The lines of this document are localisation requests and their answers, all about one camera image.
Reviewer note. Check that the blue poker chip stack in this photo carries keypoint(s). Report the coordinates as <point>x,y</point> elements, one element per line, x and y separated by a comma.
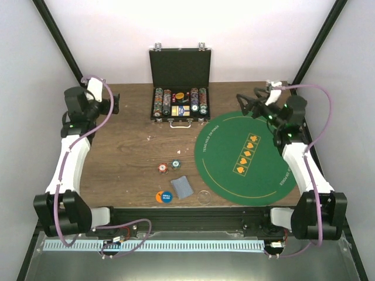
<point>175,164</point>

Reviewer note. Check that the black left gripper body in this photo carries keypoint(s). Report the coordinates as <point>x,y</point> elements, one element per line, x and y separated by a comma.
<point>107,107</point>

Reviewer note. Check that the chip row far left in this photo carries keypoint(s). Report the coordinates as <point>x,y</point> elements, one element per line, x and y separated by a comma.
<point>158,101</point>

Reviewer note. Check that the boxed card decks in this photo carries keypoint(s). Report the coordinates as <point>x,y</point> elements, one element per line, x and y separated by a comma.
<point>180,110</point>

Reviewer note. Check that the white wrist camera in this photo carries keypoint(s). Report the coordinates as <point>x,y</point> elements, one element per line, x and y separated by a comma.
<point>94,90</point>
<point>272,88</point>

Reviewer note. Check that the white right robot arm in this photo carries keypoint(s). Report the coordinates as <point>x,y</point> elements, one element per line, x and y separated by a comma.
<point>320,212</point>

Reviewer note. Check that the orange big blind button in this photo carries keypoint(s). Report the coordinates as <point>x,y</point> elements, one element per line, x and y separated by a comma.
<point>158,197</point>

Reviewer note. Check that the black poker chip case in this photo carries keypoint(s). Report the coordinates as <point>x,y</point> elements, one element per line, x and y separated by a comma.
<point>180,70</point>

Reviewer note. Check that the yellow dealer chip in case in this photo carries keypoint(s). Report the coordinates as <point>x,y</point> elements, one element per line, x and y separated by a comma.
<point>179,95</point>

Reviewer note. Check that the light blue slotted strip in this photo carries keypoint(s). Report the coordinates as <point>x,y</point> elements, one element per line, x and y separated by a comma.
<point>159,246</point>

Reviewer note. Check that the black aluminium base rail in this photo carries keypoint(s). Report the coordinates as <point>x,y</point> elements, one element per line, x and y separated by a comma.
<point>248,221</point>

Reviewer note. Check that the grey playing card deck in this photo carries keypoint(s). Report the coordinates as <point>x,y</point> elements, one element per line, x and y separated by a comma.
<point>182,187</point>

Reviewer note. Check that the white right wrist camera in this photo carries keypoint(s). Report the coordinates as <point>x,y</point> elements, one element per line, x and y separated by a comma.
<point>272,88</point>

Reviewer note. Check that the clear dealer button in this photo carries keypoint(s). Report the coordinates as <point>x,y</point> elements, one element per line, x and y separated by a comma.
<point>204,197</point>

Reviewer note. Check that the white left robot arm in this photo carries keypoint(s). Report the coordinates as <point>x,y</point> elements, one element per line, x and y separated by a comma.
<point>61,210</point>

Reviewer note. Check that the blue small blind button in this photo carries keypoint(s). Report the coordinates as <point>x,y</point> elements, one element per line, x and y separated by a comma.
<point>166,197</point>

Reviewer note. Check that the round green poker mat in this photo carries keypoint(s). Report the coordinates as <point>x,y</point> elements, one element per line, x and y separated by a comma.
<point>236,158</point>

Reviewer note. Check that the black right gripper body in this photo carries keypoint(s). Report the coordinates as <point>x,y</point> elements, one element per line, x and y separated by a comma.
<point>258,113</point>

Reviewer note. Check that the chip row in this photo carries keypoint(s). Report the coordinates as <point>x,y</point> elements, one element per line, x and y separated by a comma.
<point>203,101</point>
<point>158,101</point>
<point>194,99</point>
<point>166,102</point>

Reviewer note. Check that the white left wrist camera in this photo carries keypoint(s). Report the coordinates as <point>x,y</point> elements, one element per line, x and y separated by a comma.
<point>94,90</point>

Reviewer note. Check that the chip row far right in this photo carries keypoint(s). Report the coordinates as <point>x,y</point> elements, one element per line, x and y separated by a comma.
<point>203,101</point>

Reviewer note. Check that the red poker chip stack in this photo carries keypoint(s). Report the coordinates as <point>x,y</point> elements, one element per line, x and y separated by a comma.
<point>163,168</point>

